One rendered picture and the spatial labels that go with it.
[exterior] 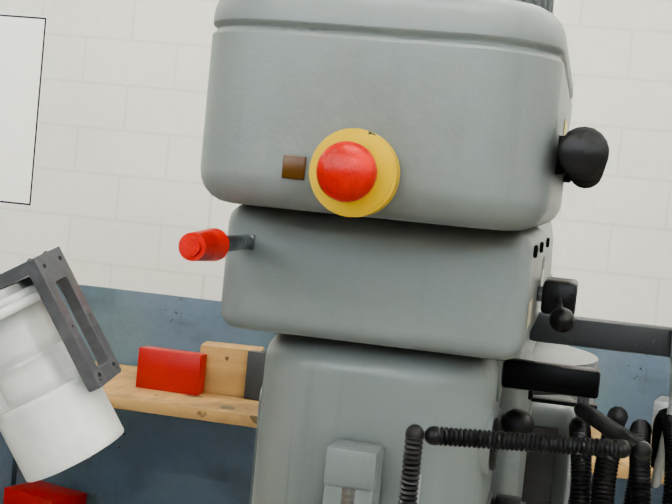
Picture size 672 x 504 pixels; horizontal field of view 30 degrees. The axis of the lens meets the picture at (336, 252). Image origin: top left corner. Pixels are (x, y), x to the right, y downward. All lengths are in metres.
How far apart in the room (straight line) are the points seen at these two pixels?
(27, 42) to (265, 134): 5.01
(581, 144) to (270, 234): 0.25
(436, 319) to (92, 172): 4.80
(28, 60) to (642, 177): 2.74
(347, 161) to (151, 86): 4.82
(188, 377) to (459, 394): 3.99
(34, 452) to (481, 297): 0.36
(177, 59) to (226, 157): 4.71
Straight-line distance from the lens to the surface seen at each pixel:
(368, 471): 0.97
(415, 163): 0.86
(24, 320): 0.77
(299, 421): 1.02
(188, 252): 0.85
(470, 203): 0.86
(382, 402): 1.00
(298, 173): 0.87
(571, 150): 0.88
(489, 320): 0.95
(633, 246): 5.27
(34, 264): 0.75
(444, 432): 0.90
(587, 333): 1.36
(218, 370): 5.02
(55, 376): 0.77
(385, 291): 0.96
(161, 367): 5.01
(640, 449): 0.95
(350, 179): 0.81
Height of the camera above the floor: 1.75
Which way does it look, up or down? 3 degrees down
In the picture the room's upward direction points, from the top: 6 degrees clockwise
